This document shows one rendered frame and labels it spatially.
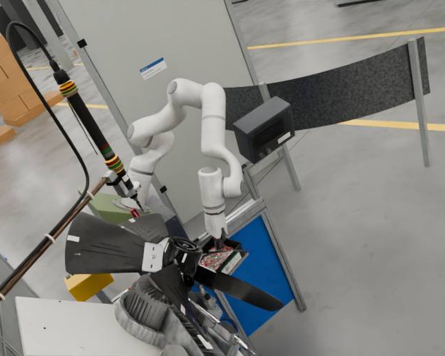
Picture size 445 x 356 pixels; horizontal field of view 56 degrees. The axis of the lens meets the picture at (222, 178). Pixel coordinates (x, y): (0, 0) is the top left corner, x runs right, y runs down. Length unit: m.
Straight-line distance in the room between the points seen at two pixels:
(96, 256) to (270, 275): 1.24
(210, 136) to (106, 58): 1.66
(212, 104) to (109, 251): 0.66
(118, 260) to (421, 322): 1.68
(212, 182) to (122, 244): 0.39
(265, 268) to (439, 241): 1.11
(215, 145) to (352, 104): 1.63
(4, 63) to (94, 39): 6.44
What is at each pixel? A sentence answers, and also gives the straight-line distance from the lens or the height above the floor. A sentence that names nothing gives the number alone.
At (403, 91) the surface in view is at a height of 0.64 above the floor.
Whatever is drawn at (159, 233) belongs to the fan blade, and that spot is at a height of 1.21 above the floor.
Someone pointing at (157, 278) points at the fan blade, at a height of 1.38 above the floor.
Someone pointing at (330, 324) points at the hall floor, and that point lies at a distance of 2.52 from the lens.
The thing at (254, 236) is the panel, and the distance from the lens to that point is 2.12.
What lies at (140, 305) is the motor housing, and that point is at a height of 1.17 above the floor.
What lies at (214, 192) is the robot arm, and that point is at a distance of 1.49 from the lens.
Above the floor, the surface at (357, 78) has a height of 0.84.
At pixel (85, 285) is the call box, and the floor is 1.05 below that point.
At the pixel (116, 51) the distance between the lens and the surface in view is 3.09.
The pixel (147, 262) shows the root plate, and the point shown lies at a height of 1.26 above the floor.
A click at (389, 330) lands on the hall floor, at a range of 2.46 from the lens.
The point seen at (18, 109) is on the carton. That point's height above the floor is 0.27.
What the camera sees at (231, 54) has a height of 1.08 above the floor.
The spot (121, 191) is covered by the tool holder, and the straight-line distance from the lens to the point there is 1.28.
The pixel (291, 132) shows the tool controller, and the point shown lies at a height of 1.08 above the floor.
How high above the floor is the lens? 2.03
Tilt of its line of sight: 31 degrees down
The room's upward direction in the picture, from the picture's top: 24 degrees counter-clockwise
